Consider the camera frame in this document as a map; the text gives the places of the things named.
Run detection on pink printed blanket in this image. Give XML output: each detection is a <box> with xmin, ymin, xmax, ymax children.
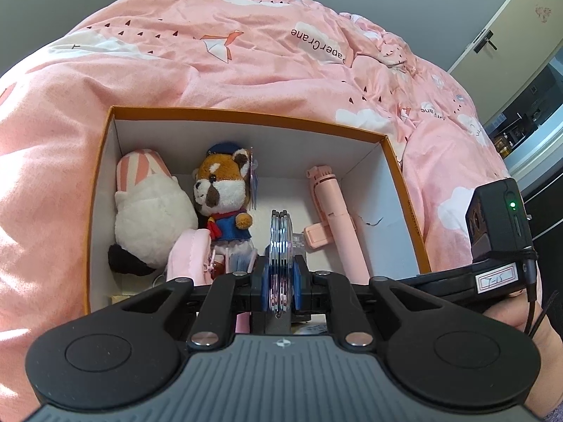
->
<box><xmin>0</xmin><ymin>0</ymin><xmax>534</xmax><ymax>407</ymax></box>

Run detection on black cable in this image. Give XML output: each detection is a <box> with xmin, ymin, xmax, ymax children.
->
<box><xmin>523</xmin><ymin>213</ymin><xmax>551</xmax><ymax>340</ymax></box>

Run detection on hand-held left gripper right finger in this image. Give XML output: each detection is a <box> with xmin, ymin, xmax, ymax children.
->
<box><xmin>292</xmin><ymin>255</ymin><xmax>443</xmax><ymax>349</ymax></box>

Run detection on pink selfie stick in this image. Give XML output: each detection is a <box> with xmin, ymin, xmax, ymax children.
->
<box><xmin>303</xmin><ymin>164</ymin><xmax>371</xmax><ymax>285</ymax></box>

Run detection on red panda plush toy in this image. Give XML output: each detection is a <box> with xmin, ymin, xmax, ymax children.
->
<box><xmin>192</xmin><ymin>141</ymin><xmax>261</xmax><ymax>256</ymax></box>

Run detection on person's right hand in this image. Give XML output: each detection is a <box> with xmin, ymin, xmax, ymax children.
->
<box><xmin>483</xmin><ymin>289</ymin><xmax>563</xmax><ymax>405</ymax></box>

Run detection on orange cardboard box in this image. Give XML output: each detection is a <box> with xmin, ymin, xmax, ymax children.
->
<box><xmin>83</xmin><ymin>105</ymin><xmax>432</xmax><ymax>314</ymax></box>

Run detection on dark shelf with items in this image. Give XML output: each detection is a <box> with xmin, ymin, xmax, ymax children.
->
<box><xmin>483</xmin><ymin>64</ymin><xmax>563</xmax><ymax>165</ymax></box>

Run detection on white and pink plush toy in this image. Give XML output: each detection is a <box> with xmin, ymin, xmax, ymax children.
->
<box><xmin>108</xmin><ymin>149</ymin><xmax>200</xmax><ymax>278</ymax></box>

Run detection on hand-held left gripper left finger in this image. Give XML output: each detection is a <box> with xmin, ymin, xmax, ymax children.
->
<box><xmin>118</xmin><ymin>255</ymin><xmax>270</xmax><ymax>349</ymax></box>

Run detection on black door handle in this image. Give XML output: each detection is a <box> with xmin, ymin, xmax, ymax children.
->
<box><xmin>474</xmin><ymin>29</ymin><xmax>498</xmax><ymax>54</ymax></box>

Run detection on cream door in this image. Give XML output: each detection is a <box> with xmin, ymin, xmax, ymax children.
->
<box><xmin>448</xmin><ymin>0</ymin><xmax>563</xmax><ymax>77</ymax></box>

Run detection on pink pouch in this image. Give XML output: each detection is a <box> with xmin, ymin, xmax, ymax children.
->
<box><xmin>166</xmin><ymin>228</ymin><xmax>230</xmax><ymax>287</ymax></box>

